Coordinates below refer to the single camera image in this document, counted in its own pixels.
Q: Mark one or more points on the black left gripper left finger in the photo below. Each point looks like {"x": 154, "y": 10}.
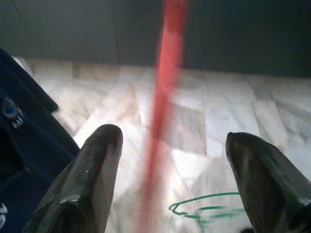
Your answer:
{"x": 92, "y": 170}

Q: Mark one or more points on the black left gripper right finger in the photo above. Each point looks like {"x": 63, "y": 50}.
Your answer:
{"x": 267, "y": 182}

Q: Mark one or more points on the red plastic hanger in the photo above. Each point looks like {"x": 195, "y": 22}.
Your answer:
{"x": 165, "y": 97}

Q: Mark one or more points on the navy blue t-shirt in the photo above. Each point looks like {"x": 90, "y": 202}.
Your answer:
{"x": 29, "y": 136}

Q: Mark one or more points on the black tv console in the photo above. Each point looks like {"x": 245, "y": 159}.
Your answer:
{"x": 73, "y": 29}

